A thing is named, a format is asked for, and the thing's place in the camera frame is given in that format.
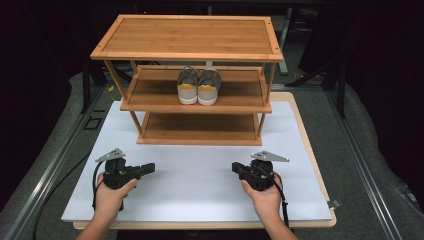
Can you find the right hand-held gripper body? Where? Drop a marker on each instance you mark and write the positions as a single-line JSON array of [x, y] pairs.
[[263, 175]]

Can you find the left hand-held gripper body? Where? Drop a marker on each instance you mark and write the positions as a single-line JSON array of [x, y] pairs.
[[116, 175]]

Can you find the beige and white sneaker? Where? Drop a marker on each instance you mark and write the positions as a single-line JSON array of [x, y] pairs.
[[187, 91], [208, 93]]

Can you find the wooden three-tier shoe rack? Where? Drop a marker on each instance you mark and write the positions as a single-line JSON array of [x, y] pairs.
[[190, 36]]

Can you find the person's left hand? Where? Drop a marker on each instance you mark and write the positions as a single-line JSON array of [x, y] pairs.
[[110, 200]]

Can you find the person's right hand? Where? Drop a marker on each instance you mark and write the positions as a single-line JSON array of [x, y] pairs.
[[266, 203]]

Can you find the white table mat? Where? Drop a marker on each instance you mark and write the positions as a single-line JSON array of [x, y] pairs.
[[200, 200]]

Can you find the light wooden board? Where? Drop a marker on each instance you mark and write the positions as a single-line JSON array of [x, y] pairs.
[[313, 146]]

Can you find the small metal clip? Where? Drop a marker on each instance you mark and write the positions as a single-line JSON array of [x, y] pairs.
[[334, 204]]

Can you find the small yellow tag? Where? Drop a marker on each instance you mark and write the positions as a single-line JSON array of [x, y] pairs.
[[111, 89]]

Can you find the black stand leg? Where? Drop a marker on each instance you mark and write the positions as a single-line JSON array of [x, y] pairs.
[[341, 90], [86, 86]]

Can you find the grey metal stand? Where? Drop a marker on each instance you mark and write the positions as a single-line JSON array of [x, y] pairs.
[[284, 40]]

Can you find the aluminium rail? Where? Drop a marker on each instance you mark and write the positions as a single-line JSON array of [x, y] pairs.
[[363, 166], [50, 173]]

